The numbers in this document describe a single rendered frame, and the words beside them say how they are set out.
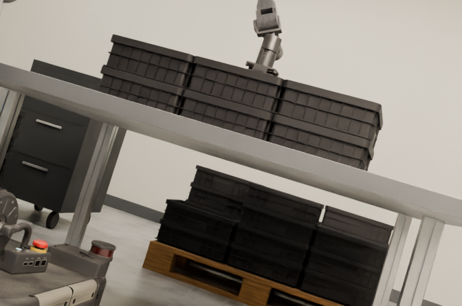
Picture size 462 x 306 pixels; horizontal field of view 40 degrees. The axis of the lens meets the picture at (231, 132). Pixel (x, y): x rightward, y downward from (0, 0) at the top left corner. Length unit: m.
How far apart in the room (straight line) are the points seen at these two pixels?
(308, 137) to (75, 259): 0.74
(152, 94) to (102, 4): 4.10
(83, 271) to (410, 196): 0.86
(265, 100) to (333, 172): 0.60
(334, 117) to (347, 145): 0.09
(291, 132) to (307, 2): 3.83
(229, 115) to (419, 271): 0.73
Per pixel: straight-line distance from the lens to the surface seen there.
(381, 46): 5.55
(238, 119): 1.94
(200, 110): 1.97
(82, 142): 3.64
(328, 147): 1.88
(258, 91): 1.94
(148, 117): 1.46
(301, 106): 1.91
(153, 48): 2.06
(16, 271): 1.57
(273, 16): 2.06
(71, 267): 1.75
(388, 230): 3.70
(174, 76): 2.02
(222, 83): 1.97
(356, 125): 1.88
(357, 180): 1.37
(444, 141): 5.46
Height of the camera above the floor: 0.61
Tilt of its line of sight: 3 degrees up
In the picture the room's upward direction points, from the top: 17 degrees clockwise
